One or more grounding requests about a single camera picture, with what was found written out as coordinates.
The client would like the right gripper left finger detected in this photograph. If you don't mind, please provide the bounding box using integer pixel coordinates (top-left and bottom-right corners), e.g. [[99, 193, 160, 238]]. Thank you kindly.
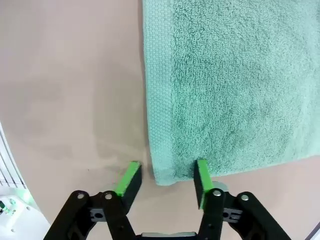
[[43, 160, 143, 240]]

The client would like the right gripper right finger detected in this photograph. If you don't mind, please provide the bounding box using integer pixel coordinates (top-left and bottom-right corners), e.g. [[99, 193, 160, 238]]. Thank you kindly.
[[194, 158, 292, 240]]

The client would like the light green towel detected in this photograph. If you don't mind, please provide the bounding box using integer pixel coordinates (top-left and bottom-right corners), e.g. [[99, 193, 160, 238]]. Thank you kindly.
[[141, 0, 320, 187]]

